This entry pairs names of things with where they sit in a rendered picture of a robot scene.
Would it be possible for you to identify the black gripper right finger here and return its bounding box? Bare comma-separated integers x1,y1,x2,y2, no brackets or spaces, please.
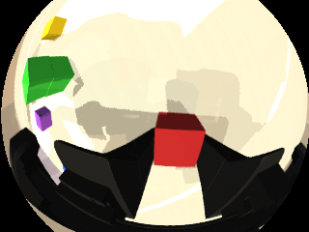
196,135,285,219

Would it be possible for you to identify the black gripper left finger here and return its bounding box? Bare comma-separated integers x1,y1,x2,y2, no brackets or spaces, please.
53,128,155,219

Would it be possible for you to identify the red block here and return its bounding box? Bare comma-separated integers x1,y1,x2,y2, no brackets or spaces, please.
154,112,206,167

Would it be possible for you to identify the green block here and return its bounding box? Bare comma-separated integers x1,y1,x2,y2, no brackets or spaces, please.
22,55,54,105
46,55,74,97

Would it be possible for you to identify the purple block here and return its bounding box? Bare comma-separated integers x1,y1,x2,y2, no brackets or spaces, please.
34,105,53,132

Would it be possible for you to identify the yellow block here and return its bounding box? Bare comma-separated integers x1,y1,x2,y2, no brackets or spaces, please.
40,15,66,41

